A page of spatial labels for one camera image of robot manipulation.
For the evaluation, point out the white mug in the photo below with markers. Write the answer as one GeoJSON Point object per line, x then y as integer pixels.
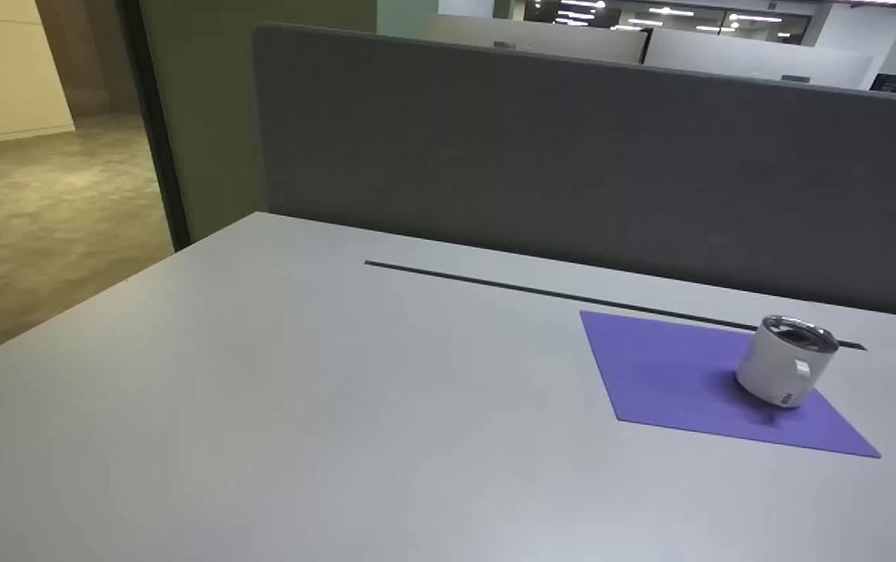
{"type": "Point", "coordinates": [775, 372]}

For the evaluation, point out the gray desk partition panel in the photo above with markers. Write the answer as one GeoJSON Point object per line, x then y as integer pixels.
{"type": "Point", "coordinates": [591, 165]}

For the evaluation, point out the purple square mat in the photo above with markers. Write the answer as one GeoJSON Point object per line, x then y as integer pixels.
{"type": "Point", "coordinates": [667, 375]}

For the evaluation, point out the dark door frame post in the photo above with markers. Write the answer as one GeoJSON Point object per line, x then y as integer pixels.
{"type": "Point", "coordinates": [153, 125]}

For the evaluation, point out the light gray background partition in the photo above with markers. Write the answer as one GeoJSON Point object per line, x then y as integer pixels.
{"type": "Point", "coordinates": [739, 60]}

